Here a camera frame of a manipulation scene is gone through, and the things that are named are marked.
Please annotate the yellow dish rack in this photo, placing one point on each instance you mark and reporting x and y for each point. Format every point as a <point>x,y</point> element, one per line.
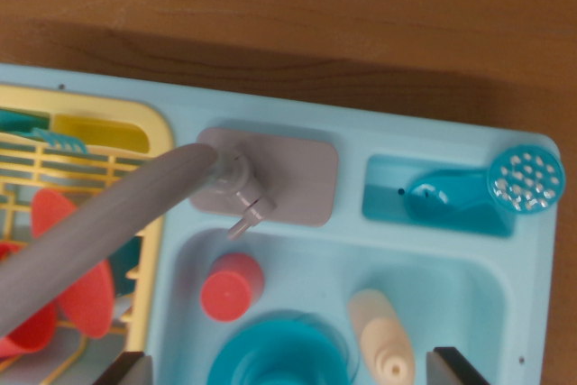
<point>158,132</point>

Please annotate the light blue toy sink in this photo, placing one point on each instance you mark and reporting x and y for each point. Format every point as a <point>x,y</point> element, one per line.
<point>405,263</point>

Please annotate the red upside-down cup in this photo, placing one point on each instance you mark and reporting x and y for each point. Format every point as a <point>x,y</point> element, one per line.
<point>225,295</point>

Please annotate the dark teal plate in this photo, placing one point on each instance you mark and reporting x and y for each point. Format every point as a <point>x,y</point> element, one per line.
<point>124,263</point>

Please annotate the beige detergent bottle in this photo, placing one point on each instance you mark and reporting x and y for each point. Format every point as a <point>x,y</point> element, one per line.
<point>383,335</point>

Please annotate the red plate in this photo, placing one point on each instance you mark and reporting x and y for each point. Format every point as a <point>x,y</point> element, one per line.
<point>90,304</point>

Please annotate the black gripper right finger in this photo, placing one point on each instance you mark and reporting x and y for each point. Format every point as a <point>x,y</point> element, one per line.
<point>451,369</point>

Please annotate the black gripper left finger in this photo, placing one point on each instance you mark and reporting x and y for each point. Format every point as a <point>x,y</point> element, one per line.
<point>128,371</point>

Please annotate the teal toy fork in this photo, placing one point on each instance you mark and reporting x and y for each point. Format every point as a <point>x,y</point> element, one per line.
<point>58,140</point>

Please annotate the clear plastic plate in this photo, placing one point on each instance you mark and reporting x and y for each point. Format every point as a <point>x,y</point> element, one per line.
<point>349,344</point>

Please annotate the grey toy faucet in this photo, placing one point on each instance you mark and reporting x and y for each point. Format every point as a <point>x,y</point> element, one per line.
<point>90,231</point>

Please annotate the teal plate under cup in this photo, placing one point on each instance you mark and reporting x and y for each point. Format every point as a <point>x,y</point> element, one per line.
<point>239,353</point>

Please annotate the teal slotted spoon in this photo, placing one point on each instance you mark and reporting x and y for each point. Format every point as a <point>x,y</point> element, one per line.
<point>527,177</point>

